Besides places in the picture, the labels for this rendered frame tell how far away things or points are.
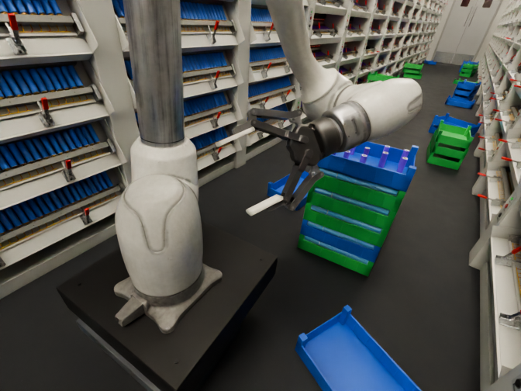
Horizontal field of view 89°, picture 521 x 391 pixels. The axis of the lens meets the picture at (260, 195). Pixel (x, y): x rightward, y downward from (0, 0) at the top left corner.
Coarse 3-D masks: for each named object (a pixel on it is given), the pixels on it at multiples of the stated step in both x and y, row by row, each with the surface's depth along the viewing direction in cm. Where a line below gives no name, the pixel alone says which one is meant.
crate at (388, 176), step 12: (372, 144) 98; (336, 156) 87; (360, 156) 100; (372, 156) 100; (396, 156) 96; (408, 156) 93; (336, 168) 89; (348, 168) 87; (360, 168) 85; (372, 168) 83; (384, 168) 81; (396, 168) 93; (408, 168) 79; (372, 180) 85; (384, 180) 83; (396, 180) 81; (408, 180) 79
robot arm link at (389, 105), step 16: (400, 80) 52; (352, 96) 54; (368, 96) 50; (384, 96) 50; (400, 96) 50; (416, 96) 51; (368, 112) 49; (384, 112) 49; (400, 112) 50; (416, 112) 54; (384, 128) 51
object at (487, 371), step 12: (480, 276) 107; (480, 288) 102; (480, 300) 98; (480, 312) 94; (480, 324) 90; (480, 336) 86; (492, 336) 82; (480, 348) 83; (492, 348) 79; (480, 360) 80; (492, 360) 76; (480, 372) 77; (492, 372) 73; (480, 384) 75
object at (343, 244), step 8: (304, 224) 107; (304, 232) 109; (312, 232) 107; (320, 232) 105; (320, 240) 107; (328, 240) 105; (336, 240) 103; (344, 240) 101; (344, 248) 103; (352, 248) 101; (360, 248) 99; (368, 248) 98; (376, 248) 96; (360, 256) 101; (368, 256) 99; (376, 256) 98
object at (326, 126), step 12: (324, 120) 49; (300, 132) 49; (312, 132) 50; (324, 132) 48; (336, 132) 49; (288, 144) 50; (300, 144) 50; (312, 144) 50; (324, 144) 49; (336, 144) 49; (300, 156) 50; (312, 156) 51; (324, 156) 51
